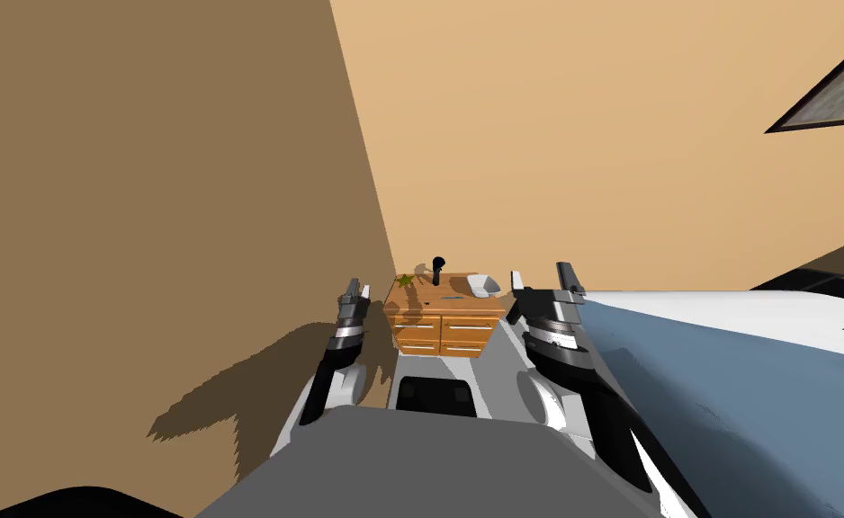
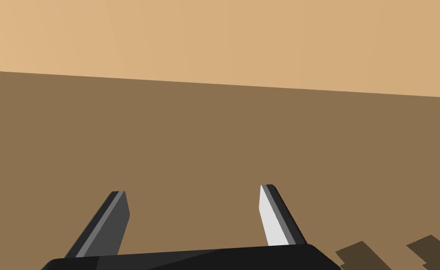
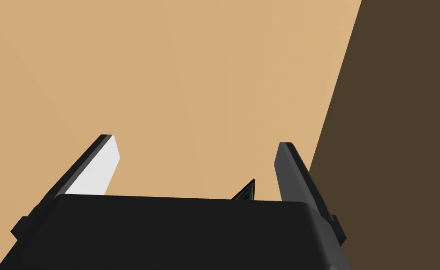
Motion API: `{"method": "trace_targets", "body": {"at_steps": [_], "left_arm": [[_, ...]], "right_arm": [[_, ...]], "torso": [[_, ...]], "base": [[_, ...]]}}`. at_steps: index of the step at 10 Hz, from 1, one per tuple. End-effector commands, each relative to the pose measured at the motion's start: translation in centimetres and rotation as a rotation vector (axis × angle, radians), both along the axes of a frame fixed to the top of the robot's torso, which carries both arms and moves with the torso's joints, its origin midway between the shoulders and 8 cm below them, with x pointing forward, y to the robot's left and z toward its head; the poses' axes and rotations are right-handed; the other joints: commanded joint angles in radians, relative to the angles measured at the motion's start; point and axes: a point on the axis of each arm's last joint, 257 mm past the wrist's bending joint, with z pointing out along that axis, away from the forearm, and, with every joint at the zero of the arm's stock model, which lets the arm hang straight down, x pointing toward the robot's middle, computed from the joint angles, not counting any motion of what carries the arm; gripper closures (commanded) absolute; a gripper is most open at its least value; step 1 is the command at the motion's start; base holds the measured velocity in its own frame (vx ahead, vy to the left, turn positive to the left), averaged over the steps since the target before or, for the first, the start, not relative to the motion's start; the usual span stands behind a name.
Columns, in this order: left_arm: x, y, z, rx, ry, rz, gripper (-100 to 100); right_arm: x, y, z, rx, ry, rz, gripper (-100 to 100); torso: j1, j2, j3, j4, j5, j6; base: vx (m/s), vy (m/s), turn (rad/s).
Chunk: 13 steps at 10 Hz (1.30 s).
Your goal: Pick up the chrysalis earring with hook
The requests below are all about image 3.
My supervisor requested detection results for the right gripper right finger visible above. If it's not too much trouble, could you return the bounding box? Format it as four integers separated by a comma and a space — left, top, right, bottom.
274, 142, 347, 247

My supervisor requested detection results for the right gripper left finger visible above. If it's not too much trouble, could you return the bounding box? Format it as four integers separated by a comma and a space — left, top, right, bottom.
10, 134, 121, 240

